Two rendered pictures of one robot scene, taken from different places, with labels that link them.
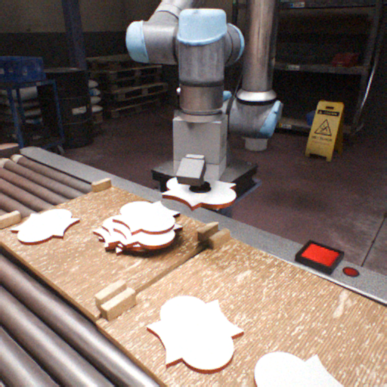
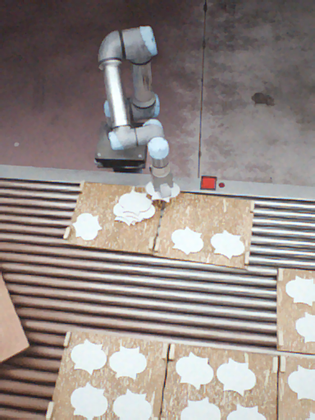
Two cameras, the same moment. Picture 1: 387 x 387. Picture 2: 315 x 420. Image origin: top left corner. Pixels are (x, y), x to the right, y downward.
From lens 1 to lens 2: 1.49 m
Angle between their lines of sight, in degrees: 37
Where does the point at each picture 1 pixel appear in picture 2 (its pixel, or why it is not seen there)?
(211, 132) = (169, 176)
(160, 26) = (128, 138)
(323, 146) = not seen: outside the picture
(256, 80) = (145, 97)
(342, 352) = (230, 224)
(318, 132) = not seen: outside the picture
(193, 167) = (166, 191)
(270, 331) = (208, 228)
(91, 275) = (134, 239)
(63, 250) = (110, 235)
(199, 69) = (163, 163)
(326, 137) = not seen: outside the picture
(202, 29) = (163, 153)
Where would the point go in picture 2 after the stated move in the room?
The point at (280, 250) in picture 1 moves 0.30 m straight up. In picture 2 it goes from (191, 186) to (191, 146)
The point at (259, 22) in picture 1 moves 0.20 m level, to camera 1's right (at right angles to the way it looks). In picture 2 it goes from (143, 75) to (181, 57)
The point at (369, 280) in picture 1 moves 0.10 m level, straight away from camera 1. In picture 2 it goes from (229, 186) to (227, 170)
